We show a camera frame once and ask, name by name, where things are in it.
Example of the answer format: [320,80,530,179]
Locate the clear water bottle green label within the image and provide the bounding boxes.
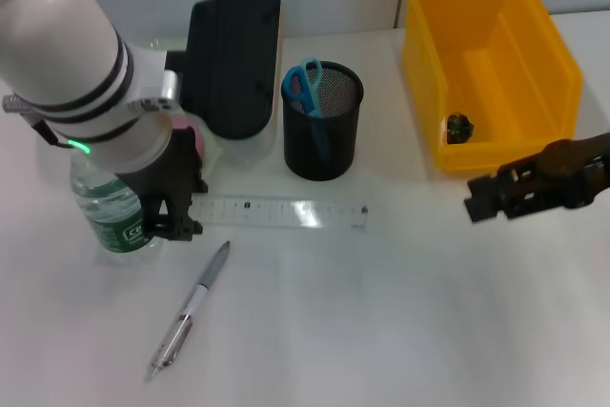
[70,149,161,255]

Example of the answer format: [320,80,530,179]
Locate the blue safety scissors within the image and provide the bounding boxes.
[282,57,334,161]

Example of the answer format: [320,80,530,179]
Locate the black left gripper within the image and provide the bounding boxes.
[121,125,211,243]

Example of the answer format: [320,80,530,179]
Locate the pale green wavy fruit plate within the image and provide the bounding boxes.
[141,36,226,174]

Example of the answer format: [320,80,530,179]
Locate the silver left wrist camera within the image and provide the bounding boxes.
[165,0,283,141]

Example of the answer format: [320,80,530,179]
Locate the black mesh pen cup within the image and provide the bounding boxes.
[279,61,365,183]

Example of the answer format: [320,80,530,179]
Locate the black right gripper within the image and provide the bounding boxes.
[463,132,610,224]

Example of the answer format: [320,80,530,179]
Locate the pink peach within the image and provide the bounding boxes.
[170,114,210,161]

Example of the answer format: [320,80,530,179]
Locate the green plastic wrapper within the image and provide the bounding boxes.
[444,112,477,146]

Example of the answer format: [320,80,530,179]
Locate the left gripper cable with plug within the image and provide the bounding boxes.
[1,93,66,148]

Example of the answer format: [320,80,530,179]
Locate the transparent plastic ruler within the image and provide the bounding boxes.
[192,193,370,233]

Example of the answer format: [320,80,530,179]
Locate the yellow plastic storage bin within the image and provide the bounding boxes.
[402,0,584,175]

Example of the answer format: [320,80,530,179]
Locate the grey pen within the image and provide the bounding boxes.
[142,240,234,382]

